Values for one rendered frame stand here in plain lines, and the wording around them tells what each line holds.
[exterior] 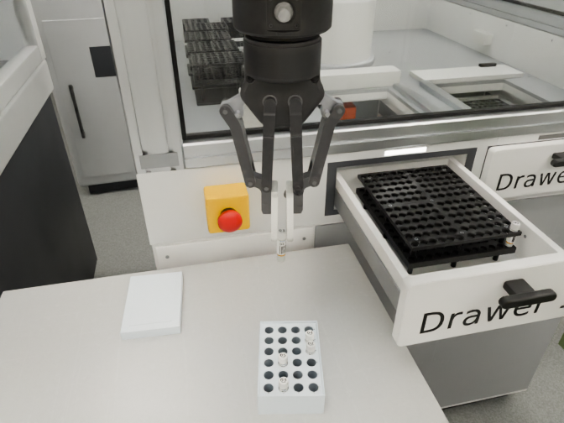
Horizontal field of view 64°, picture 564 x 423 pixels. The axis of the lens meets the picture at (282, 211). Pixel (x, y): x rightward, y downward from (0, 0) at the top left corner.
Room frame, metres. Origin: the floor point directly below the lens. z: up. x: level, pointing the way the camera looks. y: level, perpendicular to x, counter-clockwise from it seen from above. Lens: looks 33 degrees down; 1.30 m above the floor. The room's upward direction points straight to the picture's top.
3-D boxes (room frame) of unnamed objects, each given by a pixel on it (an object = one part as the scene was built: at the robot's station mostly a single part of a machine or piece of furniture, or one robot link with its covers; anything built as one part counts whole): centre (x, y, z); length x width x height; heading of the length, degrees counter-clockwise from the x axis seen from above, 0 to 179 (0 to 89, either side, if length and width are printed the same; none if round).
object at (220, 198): (0.65, 0.09, 0.88); 0.07 x 0.05 x 0.07; 102
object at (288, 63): (0.45, 0.00, 1.16); 0.08 x 0.07 x 0.09; 91
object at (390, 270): (0.64, -0.25, 0.86); 0.40 x 0.26 x 0.06; 12
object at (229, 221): (0.62, 0.09, 0.88); 0.04 x 0.03 x 0.04; 102
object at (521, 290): (0.41, -0.30, 0.91); 0.07 x 0.04 x 0.01; 102
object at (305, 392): (0.40, -0.01, 0.78); 0.12 x 0.08 x 0.04; 1
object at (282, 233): (0.45, 0.00, 0.95); 0.01 x 0.01 x 0.05
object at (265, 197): (0.45, 0.03, 1.03); 0.03 x 0.01 x 0.05; 91
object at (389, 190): (0.64, -0.25, 0.87); 0.22 x 0.18 x 0.06; 12
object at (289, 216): (0.45, -0.01, 1.00); 0.03 x 0.01 x 0.07; 1
